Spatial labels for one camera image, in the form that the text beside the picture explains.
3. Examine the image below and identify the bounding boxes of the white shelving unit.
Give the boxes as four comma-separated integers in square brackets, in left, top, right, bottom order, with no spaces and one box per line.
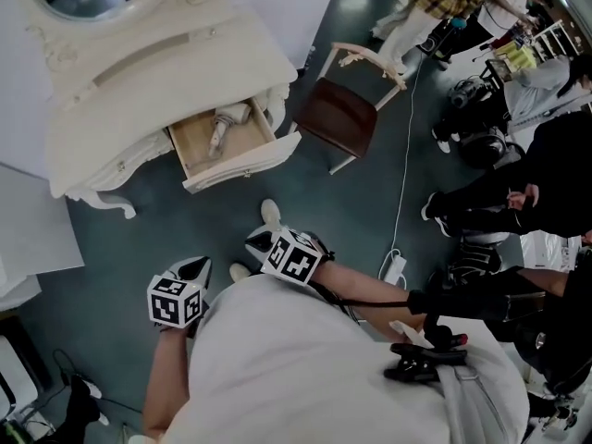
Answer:
[0,164,87,312]

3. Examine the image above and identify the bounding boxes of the black clamp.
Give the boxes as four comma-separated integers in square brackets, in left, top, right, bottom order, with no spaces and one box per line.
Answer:
[383,324,471,384]

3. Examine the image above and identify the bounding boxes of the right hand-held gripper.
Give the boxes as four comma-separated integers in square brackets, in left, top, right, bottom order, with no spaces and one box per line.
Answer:
[244,228,324,288]

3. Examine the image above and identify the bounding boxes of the person's right forearm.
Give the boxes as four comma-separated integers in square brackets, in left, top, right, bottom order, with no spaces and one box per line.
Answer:
[314,261,429,337]

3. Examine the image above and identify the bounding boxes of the person's right white shoe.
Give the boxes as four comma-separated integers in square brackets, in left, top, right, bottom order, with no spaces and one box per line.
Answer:
[260,198,282,228]

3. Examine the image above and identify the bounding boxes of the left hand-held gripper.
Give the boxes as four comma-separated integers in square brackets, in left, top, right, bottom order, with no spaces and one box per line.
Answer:
[146,256,213,330]

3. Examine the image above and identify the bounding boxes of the white box with black frame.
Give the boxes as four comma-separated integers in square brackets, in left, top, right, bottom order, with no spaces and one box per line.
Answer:
[0,314,47,427]

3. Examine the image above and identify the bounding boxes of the large white wood-lined drawer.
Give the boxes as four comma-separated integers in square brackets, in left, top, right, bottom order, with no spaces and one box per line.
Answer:
[166,95,302,195]

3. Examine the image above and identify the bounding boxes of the white vanity dressing table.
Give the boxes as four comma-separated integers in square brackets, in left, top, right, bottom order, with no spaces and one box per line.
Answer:
[16,0,302,221]

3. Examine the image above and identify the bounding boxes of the white chair with brown seat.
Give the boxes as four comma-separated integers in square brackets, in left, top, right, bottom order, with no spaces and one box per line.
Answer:
[289,42,408,176]

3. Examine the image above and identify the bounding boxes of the thick black cable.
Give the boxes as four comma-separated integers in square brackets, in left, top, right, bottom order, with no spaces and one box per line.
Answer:
[304,265,413,316]

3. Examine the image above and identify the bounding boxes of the person's white shirt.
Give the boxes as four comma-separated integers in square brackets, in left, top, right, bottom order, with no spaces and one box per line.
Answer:
[161,273,531,444]

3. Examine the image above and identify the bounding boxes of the person's left forearm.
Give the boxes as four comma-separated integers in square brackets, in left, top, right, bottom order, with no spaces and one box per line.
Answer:
[142,324,195,438]

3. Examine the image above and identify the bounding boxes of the long white floor cable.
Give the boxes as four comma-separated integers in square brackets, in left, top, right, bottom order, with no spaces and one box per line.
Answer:
[390,51,425,253]

